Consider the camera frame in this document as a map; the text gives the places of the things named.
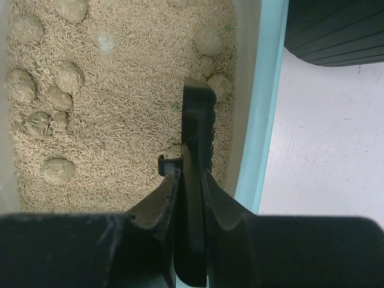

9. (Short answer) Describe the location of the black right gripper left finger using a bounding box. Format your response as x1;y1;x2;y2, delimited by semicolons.
1;172;179;287

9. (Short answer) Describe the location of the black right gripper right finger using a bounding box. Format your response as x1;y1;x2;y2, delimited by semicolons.
202;172;383;287

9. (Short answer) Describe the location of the black slotted litter scoop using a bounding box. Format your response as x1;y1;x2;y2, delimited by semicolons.
158;78;216;287

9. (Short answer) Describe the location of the teal plastic litter box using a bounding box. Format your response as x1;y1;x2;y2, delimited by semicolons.
1;1;289;214

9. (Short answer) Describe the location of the black trash bin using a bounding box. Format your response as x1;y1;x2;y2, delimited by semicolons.
284;1;383;67

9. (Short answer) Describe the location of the litter clump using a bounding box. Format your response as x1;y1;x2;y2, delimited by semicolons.
207;74;232;102
11;16;44;44
46;86;73;110
52;111;68;129
5;68;36;104
200;56;215;78
166;145;182;159
55;61;85;94
53;0;89;23
40;158;75;185
25;112;53;140
195;26;223;56
167;0;188;8

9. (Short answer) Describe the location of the beige pellet cat litter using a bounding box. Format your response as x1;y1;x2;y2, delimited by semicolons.
6;1;237;212

